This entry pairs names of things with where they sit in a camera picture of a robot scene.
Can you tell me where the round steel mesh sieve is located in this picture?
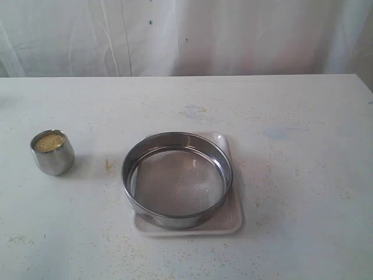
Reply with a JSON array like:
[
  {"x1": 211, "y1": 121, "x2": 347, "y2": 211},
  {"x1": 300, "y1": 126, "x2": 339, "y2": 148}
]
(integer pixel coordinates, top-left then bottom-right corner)
[{"x1": 121, "y1": 132, "x2": 233, "y2": 230}]

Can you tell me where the yellow and white grain mix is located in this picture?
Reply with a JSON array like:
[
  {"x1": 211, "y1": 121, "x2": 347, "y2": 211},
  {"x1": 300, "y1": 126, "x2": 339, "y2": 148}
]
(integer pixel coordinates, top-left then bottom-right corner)
[{"x1": 34, "y1": 134, "x2": 65, "y2": 153}]

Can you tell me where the white curtain backdrop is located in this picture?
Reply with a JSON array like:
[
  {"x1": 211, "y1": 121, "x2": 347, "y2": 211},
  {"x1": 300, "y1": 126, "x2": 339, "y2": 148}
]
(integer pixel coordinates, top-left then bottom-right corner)
[{"x1": 1, "y1": 1, "x2": 372, "y2": 88}]

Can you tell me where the white square plastic tray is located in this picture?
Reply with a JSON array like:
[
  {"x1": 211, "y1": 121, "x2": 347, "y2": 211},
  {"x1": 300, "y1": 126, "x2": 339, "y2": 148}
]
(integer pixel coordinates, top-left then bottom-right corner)
[{"x1": 132, "y1": 131, "x2": 245, "y2": 237}]

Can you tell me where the stainless steel cup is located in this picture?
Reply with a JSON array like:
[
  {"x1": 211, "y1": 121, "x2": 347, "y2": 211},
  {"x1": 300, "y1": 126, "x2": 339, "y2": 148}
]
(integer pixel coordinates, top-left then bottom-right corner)
[{"x1": 30, "y1": 129, "x2": 75, "y2": 176}]

